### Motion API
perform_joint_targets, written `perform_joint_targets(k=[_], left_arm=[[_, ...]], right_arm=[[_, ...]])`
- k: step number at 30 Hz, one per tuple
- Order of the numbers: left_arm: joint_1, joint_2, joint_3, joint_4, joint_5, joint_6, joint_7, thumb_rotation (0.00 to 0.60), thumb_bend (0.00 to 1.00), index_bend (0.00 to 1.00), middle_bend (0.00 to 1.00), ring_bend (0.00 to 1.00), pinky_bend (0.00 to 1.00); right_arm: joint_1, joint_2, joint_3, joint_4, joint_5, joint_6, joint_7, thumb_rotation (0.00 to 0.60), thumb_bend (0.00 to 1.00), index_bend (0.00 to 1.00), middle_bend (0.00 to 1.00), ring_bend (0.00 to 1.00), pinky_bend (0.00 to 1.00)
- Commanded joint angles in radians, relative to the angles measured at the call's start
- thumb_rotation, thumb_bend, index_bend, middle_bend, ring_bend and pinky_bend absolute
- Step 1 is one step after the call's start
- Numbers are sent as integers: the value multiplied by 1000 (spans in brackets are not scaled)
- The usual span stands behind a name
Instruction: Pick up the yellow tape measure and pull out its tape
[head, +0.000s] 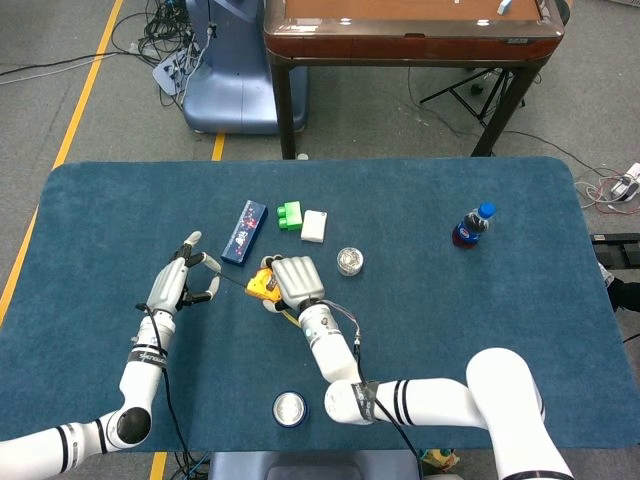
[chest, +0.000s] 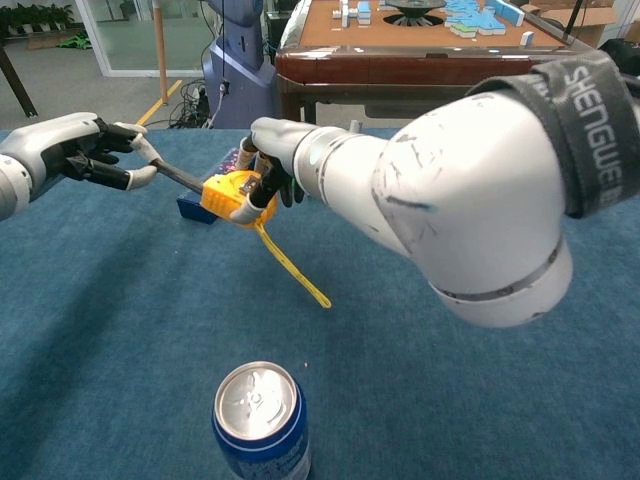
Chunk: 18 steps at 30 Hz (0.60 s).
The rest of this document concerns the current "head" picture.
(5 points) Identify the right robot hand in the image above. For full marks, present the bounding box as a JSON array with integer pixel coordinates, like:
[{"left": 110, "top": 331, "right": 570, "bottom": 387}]
[{"left": 260, "top": 254, "right": 327, "bottom": 314}]

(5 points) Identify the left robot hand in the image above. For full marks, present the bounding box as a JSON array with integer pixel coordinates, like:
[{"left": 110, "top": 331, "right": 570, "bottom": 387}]
[{"left": 144, "top": 230, "right": 222, "bottom": 315}]

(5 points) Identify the yellow tape measure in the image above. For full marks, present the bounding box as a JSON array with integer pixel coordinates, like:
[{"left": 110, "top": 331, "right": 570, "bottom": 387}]
[{"left": 218, "top": 267, "right": 302, "bottom": 327}]

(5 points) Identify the white rectangular block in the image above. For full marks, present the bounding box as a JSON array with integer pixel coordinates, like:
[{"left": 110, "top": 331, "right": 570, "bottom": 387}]
[{"left": 300, "top": 209, "right": 329, "bottom": 244}]

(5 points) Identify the clear tub of paper clips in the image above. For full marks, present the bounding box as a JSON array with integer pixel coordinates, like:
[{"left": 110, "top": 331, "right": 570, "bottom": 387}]
[{"left": 336, "top": 246, "right": 365, "bottom": 277}]

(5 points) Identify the green toy brick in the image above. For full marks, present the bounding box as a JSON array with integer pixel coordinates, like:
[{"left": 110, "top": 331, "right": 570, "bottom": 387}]
[{"left": 276, "top": 200, "right": 305, "bottom": 232}]

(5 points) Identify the dark blue rectangular box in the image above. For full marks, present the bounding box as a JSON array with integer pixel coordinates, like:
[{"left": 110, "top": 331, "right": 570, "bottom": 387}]
[{"left": 220, "top": 199, "right": 269, "bottom": 268}]

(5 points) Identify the blue soda can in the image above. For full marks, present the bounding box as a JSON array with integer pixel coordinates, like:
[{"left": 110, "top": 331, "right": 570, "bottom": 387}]
[{"left": 272, "top": 391, "right": 310, "bottom": 429}]

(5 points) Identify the blue table cloth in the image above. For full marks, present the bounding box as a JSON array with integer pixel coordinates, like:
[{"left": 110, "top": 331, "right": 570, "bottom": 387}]
[{"left": 0, "top": 156, "right": 629, "bottom": 454}]

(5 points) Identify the cola bottle with blue cap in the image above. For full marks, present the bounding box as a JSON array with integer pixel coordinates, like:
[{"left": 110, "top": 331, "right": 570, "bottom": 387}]
[{"left": 451, "top": 201, "right": 497, "bottom": 251}]

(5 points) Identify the grey robot torso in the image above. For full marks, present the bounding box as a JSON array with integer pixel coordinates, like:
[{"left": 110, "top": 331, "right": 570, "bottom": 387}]
[{"left": 207, "top": 449, "right": 421, "bottom": 480}]

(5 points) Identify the blue-grey machine base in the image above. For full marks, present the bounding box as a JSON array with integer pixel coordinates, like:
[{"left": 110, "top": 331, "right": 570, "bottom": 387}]
[{"left": 182, "top": 0, "right": 309, "bottom": 135}]

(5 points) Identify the white floor power strip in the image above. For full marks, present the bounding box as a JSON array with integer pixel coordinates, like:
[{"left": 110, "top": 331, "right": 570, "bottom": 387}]
[{"left": 152, "top": 47, "right": 201, "bottom": 96}]

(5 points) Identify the brown mahjong table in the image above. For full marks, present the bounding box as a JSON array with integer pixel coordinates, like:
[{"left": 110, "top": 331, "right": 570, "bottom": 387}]
[{"left": 263, "top": 0, "right": 566, "bottom": 160}]

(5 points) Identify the black tripod stand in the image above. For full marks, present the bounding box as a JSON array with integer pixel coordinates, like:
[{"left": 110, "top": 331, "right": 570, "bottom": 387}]
[{"left": 418, "top": 67, "right": 529, "bottom": 129}]

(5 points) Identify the black floor case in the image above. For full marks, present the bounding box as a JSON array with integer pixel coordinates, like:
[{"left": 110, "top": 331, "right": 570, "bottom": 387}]
[{"left": 591, "top": 233, "right": 640, "bottom": 266}]

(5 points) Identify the white power strip with plugs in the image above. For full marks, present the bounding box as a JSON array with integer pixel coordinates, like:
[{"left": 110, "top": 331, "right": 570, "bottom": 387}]
[{"left": 609, "top": 162, "right": 640, "bottom": 204}]

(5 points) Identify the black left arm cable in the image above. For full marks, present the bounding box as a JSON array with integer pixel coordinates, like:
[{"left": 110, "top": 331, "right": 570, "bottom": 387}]
[{"left": 134, "top": 302, "right": 201, "bottom": 480}]

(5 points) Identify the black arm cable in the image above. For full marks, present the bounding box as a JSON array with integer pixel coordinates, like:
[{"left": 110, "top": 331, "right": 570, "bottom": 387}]
[
  {"left": 352, "top": 339, "right": 424, "bottom": 474},
  {"left": 134, "top": 302, "right": 201, "bottom": 480}
]

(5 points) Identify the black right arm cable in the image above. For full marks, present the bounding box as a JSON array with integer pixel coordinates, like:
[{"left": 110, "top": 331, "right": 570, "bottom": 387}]
[{"left": 352, "top": 339, "right": 424, "bottom": 474}]

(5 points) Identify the tangle of floor cables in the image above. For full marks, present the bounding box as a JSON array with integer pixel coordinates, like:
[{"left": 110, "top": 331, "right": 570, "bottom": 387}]
[{"left": 109, "top": 0, "right": 201, "bottom": 101}]

